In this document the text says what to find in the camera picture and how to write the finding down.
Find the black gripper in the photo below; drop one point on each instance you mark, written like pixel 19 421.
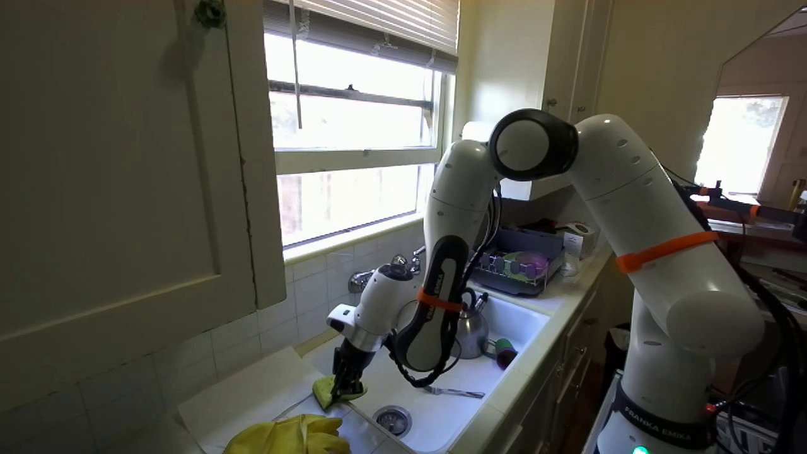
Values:
pixel 354 360

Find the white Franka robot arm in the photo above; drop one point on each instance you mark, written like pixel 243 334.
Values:
pixel 671 293

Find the metal sink drain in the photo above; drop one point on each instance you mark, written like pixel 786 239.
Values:
pixel 392 421

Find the white porcelain sink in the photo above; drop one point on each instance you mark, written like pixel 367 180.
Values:
pixel 445 417

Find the yellow cloth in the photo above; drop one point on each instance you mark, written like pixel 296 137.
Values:
pixel 291 436

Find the silver metal fork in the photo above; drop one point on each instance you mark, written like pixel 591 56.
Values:
pixel 458 393

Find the purple plastic cup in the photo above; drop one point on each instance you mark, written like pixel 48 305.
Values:
pixel 507 358

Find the cream base cabinet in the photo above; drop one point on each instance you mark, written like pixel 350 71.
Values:
pixel 562 379

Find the purple bowl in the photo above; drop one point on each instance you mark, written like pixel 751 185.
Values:
pixel 528 268

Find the kitchen window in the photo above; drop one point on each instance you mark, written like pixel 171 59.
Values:
pixel 354 168

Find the white cup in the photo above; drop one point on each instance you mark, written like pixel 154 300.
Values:
pixel 576 243

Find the window blind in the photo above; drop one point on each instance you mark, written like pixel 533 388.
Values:
pixel 378 26

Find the dark cabinet latch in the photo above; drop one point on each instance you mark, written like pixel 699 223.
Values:
pixel 208 13

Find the back room window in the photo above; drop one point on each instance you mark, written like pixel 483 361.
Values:
pixel 741 143

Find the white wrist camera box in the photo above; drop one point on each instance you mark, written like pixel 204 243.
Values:
pixel 340 316

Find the chrome wall faucet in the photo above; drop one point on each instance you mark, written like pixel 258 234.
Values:
pixel 364 279

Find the cream wall cabinet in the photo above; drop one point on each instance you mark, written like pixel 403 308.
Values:
pixel 127 185

